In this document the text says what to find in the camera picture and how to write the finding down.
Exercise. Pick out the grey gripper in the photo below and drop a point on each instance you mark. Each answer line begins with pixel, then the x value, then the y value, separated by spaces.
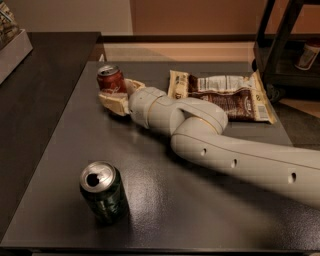
pixel 140 103

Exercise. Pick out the white box with snacks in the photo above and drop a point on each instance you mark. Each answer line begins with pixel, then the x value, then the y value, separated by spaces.
pixel 15 44

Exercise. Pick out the green soda can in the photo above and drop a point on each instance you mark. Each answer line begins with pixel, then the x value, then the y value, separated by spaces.
pixel 101 186

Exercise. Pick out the white can on shelf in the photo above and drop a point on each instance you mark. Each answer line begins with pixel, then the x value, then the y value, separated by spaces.
pixel 311 49

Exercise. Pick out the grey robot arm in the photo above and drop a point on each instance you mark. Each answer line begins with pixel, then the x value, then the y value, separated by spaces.
pixel 195 128

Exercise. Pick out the red coke can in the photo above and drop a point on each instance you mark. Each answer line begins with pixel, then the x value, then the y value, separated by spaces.
pixel 110 79

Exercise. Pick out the black shelf cart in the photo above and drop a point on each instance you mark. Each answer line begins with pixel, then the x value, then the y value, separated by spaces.
pixel 275 55

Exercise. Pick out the brown chip bag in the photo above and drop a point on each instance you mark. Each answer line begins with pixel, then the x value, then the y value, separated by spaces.
pixel 243 98

